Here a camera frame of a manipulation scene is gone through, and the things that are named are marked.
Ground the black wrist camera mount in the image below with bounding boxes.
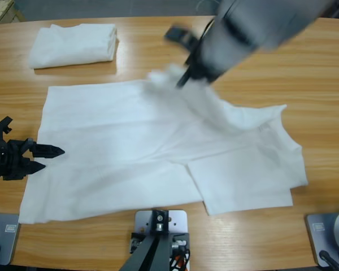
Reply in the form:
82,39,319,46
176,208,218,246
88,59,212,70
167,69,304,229
0,115,14,136
163,24,200,51

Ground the folded white T-shirt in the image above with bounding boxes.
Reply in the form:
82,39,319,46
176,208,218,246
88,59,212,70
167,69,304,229
27,23,119,69

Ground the dark camera post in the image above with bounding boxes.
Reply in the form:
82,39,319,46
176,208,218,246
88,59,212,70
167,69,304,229
121,208,170,271

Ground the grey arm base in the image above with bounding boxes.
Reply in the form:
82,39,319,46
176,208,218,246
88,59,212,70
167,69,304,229
305,209,339,268
0,213,20,266

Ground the wooden pallet stack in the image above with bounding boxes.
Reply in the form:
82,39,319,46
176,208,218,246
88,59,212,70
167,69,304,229
0,0,26,25

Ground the orange clamp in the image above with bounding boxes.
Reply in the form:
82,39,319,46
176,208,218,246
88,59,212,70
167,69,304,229
169,252,192,271

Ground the white mount plate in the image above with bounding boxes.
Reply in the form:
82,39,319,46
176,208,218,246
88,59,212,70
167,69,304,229
134,209,189,235

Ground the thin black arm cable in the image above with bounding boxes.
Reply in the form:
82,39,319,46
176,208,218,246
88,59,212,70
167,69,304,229
200,19,217,37

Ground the silver bracket fitting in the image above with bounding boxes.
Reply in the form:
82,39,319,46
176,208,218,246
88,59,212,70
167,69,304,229
129,237,144,252
171,238,187,252

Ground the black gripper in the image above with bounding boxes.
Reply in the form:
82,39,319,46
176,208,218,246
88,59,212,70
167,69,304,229
0,132,66,181
176,42,215,90

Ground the white T-shirt with small print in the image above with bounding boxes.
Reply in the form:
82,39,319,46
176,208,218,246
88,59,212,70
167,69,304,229
18,64,309,225

